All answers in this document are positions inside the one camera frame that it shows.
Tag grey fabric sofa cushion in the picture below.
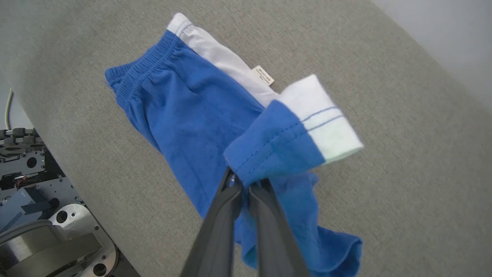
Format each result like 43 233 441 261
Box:
0 0 492 277

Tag blue white-striped shorts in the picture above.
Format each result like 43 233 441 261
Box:
105 12 364 277

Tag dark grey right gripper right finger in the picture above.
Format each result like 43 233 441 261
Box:
249 179 310 277

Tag pale yellow cable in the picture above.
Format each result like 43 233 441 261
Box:
4 88 14 131

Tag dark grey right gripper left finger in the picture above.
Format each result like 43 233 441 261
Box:
180 167 243 277

